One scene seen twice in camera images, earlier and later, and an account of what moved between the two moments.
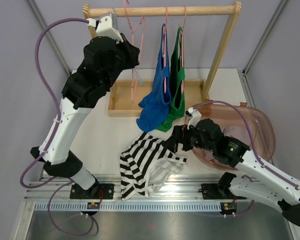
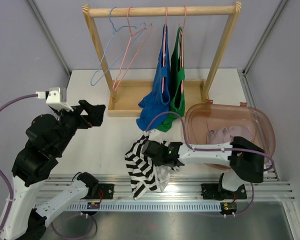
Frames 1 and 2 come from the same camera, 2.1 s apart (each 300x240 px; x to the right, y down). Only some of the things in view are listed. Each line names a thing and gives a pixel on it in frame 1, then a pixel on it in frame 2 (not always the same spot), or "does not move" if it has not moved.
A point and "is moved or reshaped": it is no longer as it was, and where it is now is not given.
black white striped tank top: (145, 165) is moved or reshaped
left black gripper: (126, 47) → (95, 114)
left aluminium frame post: (49, 36) does not move
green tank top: (178, 79) does not move
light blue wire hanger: (134, 68) is moved or reshaped
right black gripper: (180, 135) → (157, 162)
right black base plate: (211, 191) does not move
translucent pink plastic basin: (233, 125) does not move
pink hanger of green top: (181, 35) does not move
